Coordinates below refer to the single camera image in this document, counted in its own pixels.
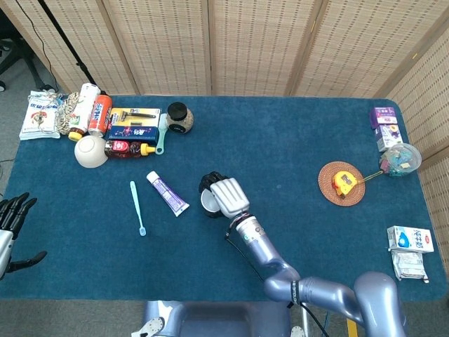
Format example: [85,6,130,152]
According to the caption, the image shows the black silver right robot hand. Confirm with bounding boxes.
[199,171,250,219]

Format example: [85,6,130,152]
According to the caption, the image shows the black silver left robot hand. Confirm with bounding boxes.
[0,192,48,280]

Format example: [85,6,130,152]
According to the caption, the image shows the white cup with handle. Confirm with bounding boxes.
[200,191,220,213]

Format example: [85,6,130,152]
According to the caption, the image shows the white purple toothpaste tube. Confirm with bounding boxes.
[146,171,190,218]

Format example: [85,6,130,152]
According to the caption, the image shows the light blue toothbrush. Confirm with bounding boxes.
[129,180,147,237]

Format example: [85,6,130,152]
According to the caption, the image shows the blue felt table cloth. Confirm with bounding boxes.
[0,95,439,303]

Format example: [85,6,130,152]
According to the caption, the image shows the mint green brush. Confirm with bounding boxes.
[154,112,169,156]

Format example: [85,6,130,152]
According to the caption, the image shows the round woven brown coaster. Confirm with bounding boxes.
[317,161,366,208]

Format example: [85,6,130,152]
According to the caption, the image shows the glass jar with black lid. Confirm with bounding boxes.
[165,101,195,136]

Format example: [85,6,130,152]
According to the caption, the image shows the yellow tape measure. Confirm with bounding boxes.
[332,170,385,197]

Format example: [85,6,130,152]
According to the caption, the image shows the dark blue long box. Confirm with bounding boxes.
[107,125,161,142]

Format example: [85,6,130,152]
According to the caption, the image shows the dark red bottle yellow cap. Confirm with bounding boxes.
[104,139,156,159]

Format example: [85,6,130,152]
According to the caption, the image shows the razor in yellow card pack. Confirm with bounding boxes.
[106,107,162,131]

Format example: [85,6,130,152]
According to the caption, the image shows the blue-grey robot torso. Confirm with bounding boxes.
[131,300,306,337]

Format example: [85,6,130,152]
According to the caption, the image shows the white ceramic bowl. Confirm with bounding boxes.
[74,135,109,169]

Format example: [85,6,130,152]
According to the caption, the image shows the white printed food bag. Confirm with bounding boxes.
[19,90,62,141]

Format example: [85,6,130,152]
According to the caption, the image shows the bamboo folding screen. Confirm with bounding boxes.
[0,0,449,225]

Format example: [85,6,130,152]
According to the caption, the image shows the orange drink can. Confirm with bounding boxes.
[87,94,114,137]

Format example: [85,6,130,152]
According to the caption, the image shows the white bottle with yellow cap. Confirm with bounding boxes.
[67,82,102,143]

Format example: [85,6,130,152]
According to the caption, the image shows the white and purple box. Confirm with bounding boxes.
[374,124,404,152]

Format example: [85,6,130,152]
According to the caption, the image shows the clear tub of coloured clips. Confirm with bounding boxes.
[378,142,422,178]

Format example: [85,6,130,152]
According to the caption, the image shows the white and blue mask box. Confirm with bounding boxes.
[387,225,435,253]

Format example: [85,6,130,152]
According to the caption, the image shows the white paper packet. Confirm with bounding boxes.
[391,249,431,284]

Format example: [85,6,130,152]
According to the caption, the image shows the black stand pole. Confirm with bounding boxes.
[37,0,108,95]

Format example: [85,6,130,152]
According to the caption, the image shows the dark office chair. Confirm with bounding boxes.
[0,10,46,93]

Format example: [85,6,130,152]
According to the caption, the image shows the beige braided rope bundle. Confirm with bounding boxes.
[55,91,80,136]

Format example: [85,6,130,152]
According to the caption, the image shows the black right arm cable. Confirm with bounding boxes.
[224,227,330,337]

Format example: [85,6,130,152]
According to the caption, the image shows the thin black hanging cable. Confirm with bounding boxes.
[13,0,59,91]

